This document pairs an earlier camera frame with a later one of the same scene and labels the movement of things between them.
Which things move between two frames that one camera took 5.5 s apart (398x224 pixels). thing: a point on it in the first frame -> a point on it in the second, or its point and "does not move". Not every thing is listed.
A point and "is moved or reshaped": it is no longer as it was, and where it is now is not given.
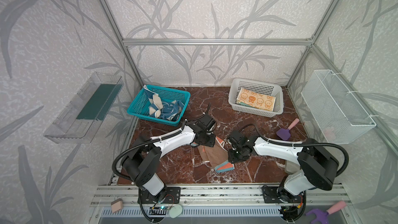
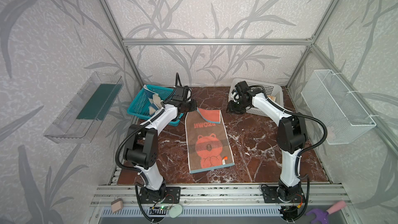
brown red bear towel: [217, 156] is moved or reshaped
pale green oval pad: [175, 211] does not move
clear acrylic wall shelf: [79, 122] does not move
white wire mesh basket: [340, 118] does not move
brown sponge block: [116, 205] does not move
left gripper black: [207, 140] -> [189, 106]
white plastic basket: [262, 97] does not move
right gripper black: [236, 152] -> [235, 107]
